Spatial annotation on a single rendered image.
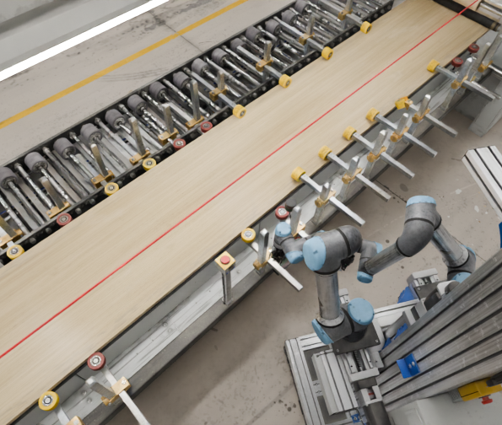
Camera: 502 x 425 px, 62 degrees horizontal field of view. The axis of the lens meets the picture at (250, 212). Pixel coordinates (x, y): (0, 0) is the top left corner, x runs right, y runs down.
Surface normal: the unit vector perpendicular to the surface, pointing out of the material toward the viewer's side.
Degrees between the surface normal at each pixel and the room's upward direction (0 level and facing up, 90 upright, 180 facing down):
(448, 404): 0
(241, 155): 0
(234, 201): 0
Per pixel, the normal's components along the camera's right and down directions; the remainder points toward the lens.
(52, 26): 0.62, 0.28
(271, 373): 0.03, -0.53
